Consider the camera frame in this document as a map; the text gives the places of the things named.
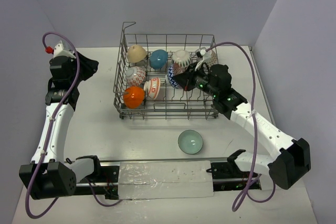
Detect white taped sheet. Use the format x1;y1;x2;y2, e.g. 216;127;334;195
118;161;214;199

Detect blue white patterned bowl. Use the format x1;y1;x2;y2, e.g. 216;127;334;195
125;66;146;86

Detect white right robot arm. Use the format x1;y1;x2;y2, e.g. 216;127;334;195
173;64;311;190

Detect orange floral pattern bowl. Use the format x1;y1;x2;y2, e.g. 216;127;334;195
143;77;161;100

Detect white bowl orange rim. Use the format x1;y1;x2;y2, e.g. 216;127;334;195
172;50;192;68

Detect black mounting rail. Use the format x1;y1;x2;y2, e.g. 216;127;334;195
75;161;249;200

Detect pale green bowl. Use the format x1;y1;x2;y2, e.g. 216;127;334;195
177;130;203;155

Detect tan bowl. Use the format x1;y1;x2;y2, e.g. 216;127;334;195
128;45;147;63

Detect grey wire dish rack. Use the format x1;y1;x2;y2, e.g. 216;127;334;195
112;21;220;120

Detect orange geometric pattern bowl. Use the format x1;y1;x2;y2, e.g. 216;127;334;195
166;63;184;89

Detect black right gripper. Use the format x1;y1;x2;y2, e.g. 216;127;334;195
173;61;219;98

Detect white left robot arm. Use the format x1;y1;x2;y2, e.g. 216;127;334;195
19;54;103;200

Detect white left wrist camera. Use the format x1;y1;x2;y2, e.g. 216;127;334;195
45;40;76;59

